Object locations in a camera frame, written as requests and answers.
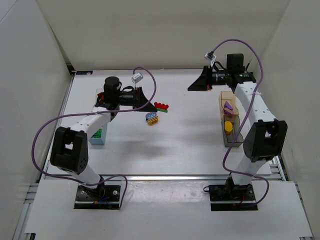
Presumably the red curved lego brick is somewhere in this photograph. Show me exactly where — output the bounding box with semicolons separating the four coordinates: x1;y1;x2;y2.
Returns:
154;102;169;110

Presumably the yellow purple green lego stack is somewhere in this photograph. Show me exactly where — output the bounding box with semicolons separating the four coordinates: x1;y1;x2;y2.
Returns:
145;112;159;126

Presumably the green lego plate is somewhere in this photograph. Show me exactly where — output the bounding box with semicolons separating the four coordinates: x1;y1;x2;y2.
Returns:
157;108;168;113

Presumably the purple lego plate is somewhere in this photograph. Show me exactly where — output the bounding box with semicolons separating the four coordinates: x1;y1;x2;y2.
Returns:
224;101;233;110

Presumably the purple lego piece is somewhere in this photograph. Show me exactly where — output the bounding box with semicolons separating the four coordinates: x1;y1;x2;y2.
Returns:
223;106;234;115

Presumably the yellow round lego brick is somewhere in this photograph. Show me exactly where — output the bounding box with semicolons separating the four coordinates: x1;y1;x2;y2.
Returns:
224;121;233;134

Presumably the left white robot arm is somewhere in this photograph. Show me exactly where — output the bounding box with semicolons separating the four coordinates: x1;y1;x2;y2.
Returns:
50;76;157;189

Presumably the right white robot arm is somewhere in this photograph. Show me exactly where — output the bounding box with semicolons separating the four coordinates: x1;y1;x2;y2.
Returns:
188;53;288;187

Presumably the orange translucent container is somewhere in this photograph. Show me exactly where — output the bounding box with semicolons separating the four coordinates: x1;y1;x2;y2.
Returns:
218;91;239;118

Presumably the grey translucent container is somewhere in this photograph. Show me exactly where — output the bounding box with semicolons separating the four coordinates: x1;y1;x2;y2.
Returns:
221;115;240;148

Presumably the blue container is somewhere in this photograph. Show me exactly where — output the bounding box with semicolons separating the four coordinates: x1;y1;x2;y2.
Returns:
88;124;108;146

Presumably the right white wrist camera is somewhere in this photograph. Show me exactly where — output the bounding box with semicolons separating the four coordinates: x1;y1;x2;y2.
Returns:
204;51;217;67

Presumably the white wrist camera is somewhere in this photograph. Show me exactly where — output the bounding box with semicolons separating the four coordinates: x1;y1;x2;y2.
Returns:
131;72;144;84
204;51;217;67

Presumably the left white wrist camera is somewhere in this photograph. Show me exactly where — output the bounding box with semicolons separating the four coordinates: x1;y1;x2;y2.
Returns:
131;72;144;84

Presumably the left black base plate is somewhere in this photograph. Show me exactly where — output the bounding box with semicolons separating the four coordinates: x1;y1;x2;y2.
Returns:
73;184;121;210

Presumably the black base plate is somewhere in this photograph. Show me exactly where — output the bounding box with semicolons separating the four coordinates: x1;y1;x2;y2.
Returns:
203;184;258;212
73;184;121;210

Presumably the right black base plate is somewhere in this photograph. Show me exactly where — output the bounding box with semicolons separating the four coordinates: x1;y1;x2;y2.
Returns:
203;184;258;212

